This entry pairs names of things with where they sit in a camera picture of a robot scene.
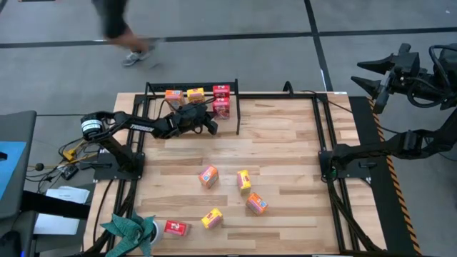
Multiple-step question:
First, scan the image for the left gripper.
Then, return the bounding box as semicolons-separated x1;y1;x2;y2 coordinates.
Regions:
166;102;219;138

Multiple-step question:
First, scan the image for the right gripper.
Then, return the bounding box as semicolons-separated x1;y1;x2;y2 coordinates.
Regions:
351;43;429;115

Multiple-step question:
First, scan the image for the red Froot Loops cereal box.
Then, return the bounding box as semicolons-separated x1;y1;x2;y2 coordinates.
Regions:
164;219;192;237
212;84;231;99
211;97;231;121

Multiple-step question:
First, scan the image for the yellow Corn Pops cereal box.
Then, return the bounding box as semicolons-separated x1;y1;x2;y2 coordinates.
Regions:
200;207;224;230
236;169;252;193
186;87;206;105

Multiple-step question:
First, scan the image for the orange Mini Wheats cereal box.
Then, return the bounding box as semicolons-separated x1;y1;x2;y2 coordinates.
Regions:
245;191;269;216
164;89;185;111
199;163;220;189

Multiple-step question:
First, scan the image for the white plant pot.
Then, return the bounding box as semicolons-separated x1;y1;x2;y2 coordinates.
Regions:
149;219;165;247

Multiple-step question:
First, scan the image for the teal cloth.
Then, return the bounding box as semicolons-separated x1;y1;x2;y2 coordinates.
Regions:
99;211;158;257

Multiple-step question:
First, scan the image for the person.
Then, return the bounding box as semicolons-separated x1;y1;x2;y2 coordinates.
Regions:
91;0;158;69

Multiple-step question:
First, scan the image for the white paper sheet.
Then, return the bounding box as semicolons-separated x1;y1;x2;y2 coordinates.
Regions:
34;213;81;236
45;185;91;204

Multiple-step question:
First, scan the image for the black flat bar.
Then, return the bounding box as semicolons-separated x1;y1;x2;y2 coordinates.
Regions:
21;191;92;219

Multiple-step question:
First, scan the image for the grey workstation cart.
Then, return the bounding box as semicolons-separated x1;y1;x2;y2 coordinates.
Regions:
0;109;39;221

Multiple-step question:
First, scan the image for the black wire rack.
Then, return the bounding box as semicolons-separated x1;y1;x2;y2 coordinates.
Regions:
144;79;241;140

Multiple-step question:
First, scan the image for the black metal table frame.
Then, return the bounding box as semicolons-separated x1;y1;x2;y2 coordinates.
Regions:
84;91;385;256

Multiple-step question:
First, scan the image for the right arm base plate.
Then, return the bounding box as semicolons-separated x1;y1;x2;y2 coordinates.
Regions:
318;149;372;179

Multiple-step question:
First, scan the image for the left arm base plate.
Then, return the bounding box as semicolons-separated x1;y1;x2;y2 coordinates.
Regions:
93;151;146;181

